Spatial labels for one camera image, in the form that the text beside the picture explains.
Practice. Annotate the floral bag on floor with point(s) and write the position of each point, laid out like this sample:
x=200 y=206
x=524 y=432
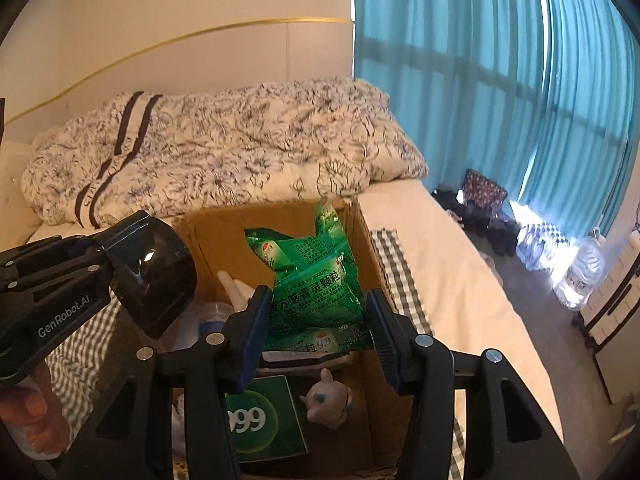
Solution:
x=482 y=191

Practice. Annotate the black round object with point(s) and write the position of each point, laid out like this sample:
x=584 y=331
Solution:
x=154 y=272

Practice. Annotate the white foam tube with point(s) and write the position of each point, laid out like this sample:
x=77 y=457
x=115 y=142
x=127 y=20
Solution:
x=238 y=292

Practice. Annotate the brown cardboard box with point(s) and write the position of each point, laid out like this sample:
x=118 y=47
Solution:
x=369 y=443

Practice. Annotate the green 999 medicine box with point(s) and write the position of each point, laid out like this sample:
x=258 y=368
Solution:
x=263 y=421

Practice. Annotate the green medicine sachets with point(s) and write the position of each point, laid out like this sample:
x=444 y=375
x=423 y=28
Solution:
x=317 y=302

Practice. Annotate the clear plastic water bottle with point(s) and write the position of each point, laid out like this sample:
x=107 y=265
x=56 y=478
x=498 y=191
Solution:
x=198 y=320

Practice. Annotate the white blue plush toy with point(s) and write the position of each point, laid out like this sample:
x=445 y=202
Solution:
x=327 y=401

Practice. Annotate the person's left hand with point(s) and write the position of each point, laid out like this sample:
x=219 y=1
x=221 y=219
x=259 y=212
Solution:
x=38 y=411

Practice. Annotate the teal window curtain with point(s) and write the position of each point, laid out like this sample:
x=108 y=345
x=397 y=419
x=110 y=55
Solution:
x=540 y=96

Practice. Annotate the large water jug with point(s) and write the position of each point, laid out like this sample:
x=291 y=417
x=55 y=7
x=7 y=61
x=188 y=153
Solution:
x=583 y=274

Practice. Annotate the floral quilt with brown stripes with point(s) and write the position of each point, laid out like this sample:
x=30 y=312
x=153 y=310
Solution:
x=172 y=155

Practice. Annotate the white cloth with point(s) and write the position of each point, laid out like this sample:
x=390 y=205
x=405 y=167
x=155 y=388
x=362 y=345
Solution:
x=178 y=428

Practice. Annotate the navy tissue paper pack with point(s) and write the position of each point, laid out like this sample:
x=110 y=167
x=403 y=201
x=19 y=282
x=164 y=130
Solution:
x=290 y=359

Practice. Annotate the pack of water bottles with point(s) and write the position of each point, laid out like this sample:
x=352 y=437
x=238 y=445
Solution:
x=540 y=245

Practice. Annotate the green checkered cloth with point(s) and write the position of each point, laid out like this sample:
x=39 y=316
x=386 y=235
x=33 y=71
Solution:
x=389 y=270

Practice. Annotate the white bed mattress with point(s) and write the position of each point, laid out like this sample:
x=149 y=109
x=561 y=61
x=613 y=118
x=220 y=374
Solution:
x=461 y=302

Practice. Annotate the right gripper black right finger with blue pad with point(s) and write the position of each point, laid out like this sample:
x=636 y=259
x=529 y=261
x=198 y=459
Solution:
x=508 y=436

